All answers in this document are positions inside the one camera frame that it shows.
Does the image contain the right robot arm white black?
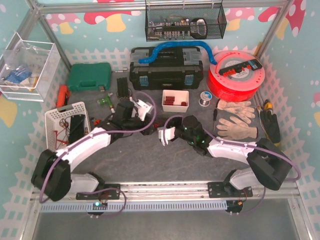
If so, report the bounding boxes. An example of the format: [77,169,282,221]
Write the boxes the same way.
[158,115,293,191]

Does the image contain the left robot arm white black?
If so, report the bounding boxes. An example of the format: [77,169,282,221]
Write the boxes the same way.
[31,99,157,204]

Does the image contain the red springs in tray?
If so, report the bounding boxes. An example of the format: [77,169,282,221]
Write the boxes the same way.
[163,95,175,106]

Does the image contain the white rectangular parts tray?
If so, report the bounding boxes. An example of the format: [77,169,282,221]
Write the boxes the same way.
[161,89,189,113]

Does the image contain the black battery holder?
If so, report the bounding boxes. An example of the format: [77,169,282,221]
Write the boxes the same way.
[117,77,130,98]

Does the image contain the black plastic toolbox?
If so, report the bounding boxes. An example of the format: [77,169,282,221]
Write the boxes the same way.
[129,47,204,91]

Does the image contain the black small screwdriver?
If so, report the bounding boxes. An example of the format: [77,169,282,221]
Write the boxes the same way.
[213,108,218,131]

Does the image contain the black device in basket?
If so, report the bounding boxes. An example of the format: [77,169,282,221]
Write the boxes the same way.
[68,114,85,145]

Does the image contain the lower beige work glove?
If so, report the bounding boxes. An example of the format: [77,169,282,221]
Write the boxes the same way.
[216,116,258,141]

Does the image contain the beige work glove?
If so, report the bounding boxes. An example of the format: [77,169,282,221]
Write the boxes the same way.
[216,116,258,141]
[216,99,256,125]

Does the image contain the green plastic tool case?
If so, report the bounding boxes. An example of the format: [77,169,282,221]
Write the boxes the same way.
[67,62,112,92]

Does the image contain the upper beige work glove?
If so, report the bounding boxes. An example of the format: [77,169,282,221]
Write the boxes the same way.
[216,99,256,125]

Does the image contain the white perforated plastic basket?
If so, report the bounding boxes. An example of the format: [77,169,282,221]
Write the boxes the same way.
[44,101,91,151]

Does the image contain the red filament spool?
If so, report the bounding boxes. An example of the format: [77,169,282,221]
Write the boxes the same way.
[206,50,265,102]

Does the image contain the black yellow rubber glove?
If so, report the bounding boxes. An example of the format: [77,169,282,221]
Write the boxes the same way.
[259,110,281,148]

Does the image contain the black red terminal strip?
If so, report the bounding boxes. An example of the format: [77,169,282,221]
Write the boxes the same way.
[218,59,263,77]

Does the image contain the blue white work glove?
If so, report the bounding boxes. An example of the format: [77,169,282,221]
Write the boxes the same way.
[5,65,32,85]

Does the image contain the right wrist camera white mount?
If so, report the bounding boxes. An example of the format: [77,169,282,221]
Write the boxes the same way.
[157,127,176,146]

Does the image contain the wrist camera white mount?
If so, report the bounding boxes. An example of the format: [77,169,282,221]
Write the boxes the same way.
[157,127,176,146]
[133,99,154,121]

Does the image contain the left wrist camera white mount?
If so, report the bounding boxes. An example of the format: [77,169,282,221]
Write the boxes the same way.
[133,99,154,121]

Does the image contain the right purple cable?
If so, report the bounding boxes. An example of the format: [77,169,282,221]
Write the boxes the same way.
[162,114,302,216]

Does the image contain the red handled pliers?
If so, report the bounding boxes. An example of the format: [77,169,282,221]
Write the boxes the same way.
[90,117,102,127]

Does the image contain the small solder wire spool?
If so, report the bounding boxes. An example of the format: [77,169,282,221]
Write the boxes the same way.
[198,91,213,107]

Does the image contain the blue corrugated hose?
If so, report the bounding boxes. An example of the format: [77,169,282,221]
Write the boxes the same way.
[138,40,218,66]

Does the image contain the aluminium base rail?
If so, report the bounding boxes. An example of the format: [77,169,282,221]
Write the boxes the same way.
[30,179,301,201]

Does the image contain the red wires in basket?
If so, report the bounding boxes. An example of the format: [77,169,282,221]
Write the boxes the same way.
[53,119,71,151]

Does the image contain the white slotted cable duct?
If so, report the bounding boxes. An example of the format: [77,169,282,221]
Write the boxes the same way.
[40,200,228,213]

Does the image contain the orange handled tool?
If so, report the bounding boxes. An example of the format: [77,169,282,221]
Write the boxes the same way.
[56,84,70,108]

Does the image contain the black wire mesh basket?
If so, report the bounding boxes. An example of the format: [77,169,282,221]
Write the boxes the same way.
[145,0,227,42]

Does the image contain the clear acrylic wall box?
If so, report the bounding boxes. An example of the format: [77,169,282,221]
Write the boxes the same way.
[0,33,61,102]

